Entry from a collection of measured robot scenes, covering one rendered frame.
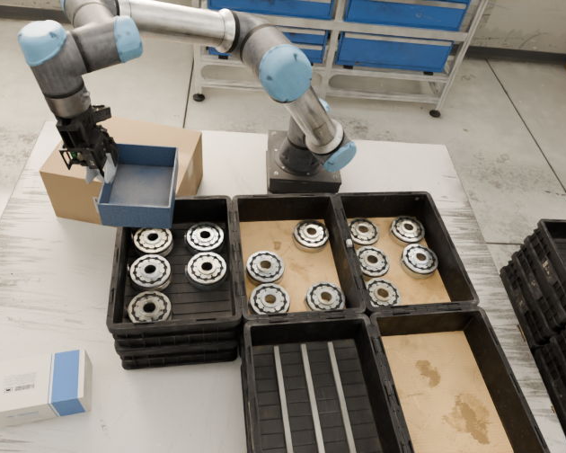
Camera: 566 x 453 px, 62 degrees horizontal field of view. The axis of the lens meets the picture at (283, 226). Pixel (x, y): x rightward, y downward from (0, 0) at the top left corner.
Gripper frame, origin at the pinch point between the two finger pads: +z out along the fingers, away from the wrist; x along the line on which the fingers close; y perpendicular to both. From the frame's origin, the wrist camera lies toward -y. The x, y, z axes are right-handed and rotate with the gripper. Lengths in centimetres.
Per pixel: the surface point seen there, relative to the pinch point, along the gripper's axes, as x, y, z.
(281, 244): 38, -6, 34
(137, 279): 1.8, 9.9, 26.6
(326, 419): 48, 42, 36
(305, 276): 45, 4, 35
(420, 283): 77, 5, 40
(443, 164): 103, -63, 57
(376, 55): 99, -197, 86
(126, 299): -1.0, 14.3, 29.2
